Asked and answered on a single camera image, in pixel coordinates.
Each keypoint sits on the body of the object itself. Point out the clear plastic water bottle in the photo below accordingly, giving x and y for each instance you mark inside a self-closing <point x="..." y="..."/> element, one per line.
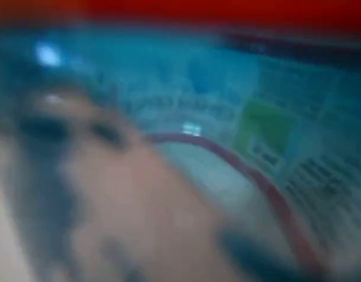
<point x="198" y="88"/>

